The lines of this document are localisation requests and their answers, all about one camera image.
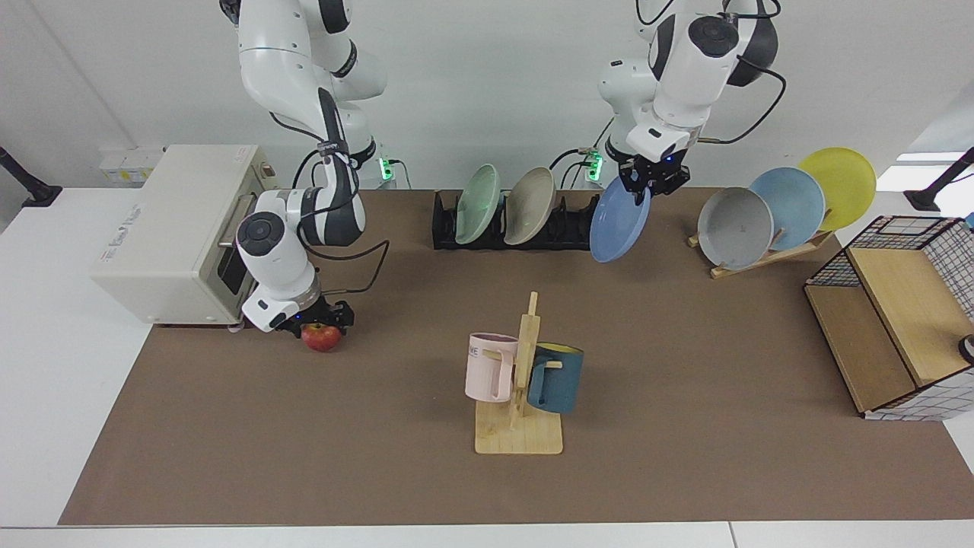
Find red yellow apple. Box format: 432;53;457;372
301;322;342;353

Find grey plate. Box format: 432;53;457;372
697;186;775;272

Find black dish rack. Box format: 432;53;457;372
431;190;602;252

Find beige plate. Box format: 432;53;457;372
503;167;557;247

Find wooden plate rack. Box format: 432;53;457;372
687;228;836;280

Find light blue plate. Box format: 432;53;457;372
750;167;826;252

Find pale green plate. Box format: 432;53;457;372
454;164;502;246

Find yellow plate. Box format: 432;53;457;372
797;147;877;232

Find pink cup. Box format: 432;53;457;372
465;333;520;403

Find pale toaster oven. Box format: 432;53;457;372
90;144;286;332

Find dark teal cup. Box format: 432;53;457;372
527;342;585;416

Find wooden cup stand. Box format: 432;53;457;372
474;292;565;456

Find white power strip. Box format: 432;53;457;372
99;147;167;186

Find black stand foot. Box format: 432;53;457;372
0;147;63;209
904;147;974;212

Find brown table cloth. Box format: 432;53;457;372
59;188;974;526

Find black base cable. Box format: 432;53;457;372
549;145;610;190
291;148;329;191

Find wire basket with wooden floor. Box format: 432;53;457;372
804;215;974;422

